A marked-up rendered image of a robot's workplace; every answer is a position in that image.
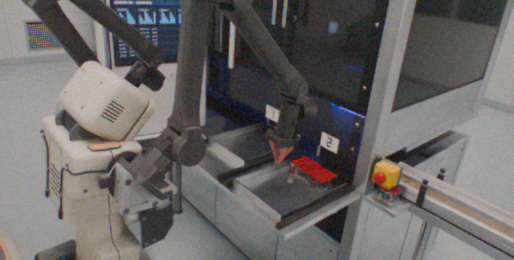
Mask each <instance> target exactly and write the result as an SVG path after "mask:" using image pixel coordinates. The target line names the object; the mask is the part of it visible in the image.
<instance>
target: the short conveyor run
mask: <svg viewBox="0 0 514 260"><path fill-rule="evenodd" d="M399 165H402V166H403V167H404V169H403V172H402V175H401V181H400V182H399V184H398V185H395V186H396V188H401V198H403V199H404V200H406V201H407V202H409V203H410V204H411V205H410V208H409V209H408V211H410V212H411V213H413V214H414V215H416V216H418V217H421V218H422V219H424V220H425V221H427V222H428V223H430V224H433V225H434V226H436V227H438V228H439V229H441V230H442V231H445V232H447V233H449V234H450V235H451V236H453V237H456V238H458V239H459V240H461V241H462V242H464V243H467V244H469V245H471V246H472V247H474V248H475V249H476V250H477V251H481V252H482V253H484V254H486V255H487V256H489V257H492V258H494V259H495V260H514V214H511V213H509V212H507V211H505V210H503V209H501V208H498V207H496V206H494V205H493V204H489V203H487V202H486V201H484V200H482V199H481V198H476V197H474V196H473V195H470V194H468V193H467V192H465V191H462V190H461V189H459V188H456V187H454V186H452V185H448V184H447V183H445V182H443V179H444V177H445V175H443V174H444V173H445V172H446V170H445V169H444V168H441V170H440V173H438V175H437V178H434V177H433V176H431V175H428V174H426V173H424V172H421V171H420V170H418V169H415V168H414V167H412V166H410V165H407V164H404V163H401V162H399Z"/></svg>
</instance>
